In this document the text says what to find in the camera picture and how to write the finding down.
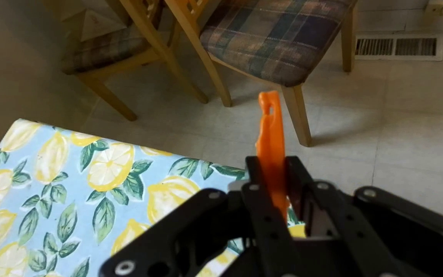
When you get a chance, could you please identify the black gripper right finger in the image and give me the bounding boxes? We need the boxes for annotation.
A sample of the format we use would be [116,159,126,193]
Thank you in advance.
[282,153,443,277]

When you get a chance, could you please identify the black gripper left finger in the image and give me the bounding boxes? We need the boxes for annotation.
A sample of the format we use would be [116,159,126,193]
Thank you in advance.
[98,153,312,277]

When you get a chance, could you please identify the lemon print tablecloth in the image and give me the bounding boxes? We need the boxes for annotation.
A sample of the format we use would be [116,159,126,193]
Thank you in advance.
[0,118,307,277]

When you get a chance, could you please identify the white floor vent grille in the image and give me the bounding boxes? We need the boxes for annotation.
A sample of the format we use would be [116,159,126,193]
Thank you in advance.
[353,33,443,61]

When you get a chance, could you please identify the wooden chair plaid cushion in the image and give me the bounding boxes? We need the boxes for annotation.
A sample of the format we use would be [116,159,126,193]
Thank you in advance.
[58,0,210,122]
[163,0,359,149]

